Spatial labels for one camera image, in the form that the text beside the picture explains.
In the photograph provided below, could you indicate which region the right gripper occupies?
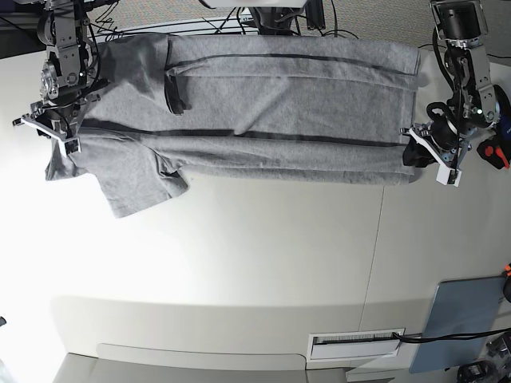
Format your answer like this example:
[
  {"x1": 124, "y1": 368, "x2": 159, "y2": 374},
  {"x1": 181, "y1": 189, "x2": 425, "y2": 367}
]
[{"x1": 12, "y1": 94, "x2": 101, "y2": 156}]

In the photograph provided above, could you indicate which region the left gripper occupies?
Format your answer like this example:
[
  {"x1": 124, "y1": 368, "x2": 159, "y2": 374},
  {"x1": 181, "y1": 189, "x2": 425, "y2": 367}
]
[{"x1": 400, "y1": 119, "x2": 472, "y2": 186}]

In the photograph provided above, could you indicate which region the grey T-shirt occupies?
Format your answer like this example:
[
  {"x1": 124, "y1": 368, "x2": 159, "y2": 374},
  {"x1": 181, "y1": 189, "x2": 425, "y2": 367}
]
[{"x1": 46, "y1": 34, "x2": 420, "y2": 218}]

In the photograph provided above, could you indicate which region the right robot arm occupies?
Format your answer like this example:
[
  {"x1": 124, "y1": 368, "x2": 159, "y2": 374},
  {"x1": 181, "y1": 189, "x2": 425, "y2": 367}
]
[{"x1": 12, "y1": 1, "x2": 109, "y2": 157}]

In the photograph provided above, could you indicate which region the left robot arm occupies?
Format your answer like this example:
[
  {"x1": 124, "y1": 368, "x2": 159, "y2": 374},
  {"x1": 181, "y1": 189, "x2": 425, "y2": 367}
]
[{"x1": 401, "y1": 1, "x2": 504, "y2": 186}]

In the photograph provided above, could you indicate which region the black red clamp tool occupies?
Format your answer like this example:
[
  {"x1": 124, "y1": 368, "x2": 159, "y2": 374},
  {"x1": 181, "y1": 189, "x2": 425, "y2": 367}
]
[{"x1": 477, "y1": 136, "x2": 510, "y2": 169}]

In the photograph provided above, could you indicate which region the orange black tool at edge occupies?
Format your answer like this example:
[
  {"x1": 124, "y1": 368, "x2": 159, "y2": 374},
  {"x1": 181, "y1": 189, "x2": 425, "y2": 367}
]
[{"x1": 501, "y1": 263, "x2": 511, "y2": 302}]

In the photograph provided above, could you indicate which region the blue-grey flat board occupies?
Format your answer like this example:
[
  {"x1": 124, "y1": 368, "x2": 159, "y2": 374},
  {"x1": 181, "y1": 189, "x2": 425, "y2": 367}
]
[{"x1": 409, "y1": 276, "x2": 505, "y2": 373}]

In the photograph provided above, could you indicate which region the black cable on table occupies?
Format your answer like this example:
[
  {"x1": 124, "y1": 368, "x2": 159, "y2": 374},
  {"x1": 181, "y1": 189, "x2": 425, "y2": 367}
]
[{"x1": 315, "y1": 329, "x2": 511, "y2": 345}]

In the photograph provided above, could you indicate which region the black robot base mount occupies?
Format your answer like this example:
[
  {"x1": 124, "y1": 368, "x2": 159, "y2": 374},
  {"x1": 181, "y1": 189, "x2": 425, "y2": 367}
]
[{"x1": 239, "y1": 6, "x2": 305, "y2": 36}]

